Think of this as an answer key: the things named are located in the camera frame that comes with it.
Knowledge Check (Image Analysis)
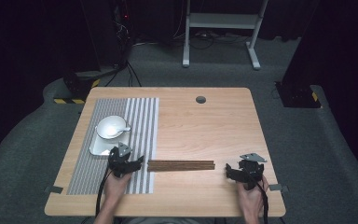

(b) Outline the person's left hand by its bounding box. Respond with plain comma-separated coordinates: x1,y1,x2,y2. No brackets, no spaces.
103,172,133,203

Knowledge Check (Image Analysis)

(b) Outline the grey tape piece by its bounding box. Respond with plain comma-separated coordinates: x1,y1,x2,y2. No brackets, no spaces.
268,183,289,192
44,185,64,194

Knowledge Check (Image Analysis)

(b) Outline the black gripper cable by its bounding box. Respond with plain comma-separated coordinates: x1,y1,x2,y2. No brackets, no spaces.
252,174,269,224
94,167,112,218

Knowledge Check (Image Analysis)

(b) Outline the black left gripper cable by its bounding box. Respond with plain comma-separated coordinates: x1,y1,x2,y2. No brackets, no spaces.
94,167,112,218

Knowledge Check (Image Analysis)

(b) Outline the pile of brown chopsticks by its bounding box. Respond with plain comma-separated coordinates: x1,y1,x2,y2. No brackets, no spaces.
147,159,216,173

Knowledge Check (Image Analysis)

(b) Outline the white metal stand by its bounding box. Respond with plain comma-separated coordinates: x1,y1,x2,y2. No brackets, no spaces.
182,0,270,71

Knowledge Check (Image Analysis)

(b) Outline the grey striped placemat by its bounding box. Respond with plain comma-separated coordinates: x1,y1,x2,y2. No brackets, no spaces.
66,97,160,196

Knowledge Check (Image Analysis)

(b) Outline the white round bowl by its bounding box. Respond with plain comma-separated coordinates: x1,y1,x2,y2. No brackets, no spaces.
95,115,129,140

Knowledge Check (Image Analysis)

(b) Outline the white square plate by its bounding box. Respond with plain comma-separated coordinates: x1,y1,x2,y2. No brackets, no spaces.
89,132,131,157

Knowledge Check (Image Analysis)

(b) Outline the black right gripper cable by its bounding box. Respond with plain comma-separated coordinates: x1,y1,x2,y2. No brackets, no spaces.
252,174,269,224

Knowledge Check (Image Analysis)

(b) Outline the black base with yellow mark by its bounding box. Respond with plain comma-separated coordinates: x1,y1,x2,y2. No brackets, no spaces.
274,81,323,109

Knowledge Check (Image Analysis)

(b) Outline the black base with yellow stripes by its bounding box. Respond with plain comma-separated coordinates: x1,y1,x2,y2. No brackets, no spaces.
53,69,103,105

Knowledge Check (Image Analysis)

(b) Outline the black floor cable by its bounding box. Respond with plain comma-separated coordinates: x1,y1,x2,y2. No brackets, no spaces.
104,60,143,88

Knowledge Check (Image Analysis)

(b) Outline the person's grey clothing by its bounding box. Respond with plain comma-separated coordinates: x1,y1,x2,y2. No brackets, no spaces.
115,217,222,224

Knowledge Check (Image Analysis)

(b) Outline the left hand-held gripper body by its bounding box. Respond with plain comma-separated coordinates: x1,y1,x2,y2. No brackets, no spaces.
107,142,134,179

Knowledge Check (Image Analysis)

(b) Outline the white ceramic spoon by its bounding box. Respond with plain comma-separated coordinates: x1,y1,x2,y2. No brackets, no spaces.
105,125,132,138

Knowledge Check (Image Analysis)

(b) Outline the person's right hand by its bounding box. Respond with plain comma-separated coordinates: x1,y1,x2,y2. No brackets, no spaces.
236,175,269,218

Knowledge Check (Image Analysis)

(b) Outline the bundle of floor cables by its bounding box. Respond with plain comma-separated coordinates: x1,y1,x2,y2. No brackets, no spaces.
172,28,250,50

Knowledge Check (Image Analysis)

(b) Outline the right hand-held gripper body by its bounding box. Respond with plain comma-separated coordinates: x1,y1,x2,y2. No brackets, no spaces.
238,152,268,190

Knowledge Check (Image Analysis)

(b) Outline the black equipment cabinet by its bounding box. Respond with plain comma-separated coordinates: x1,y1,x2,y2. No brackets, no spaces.
79,0,133,69

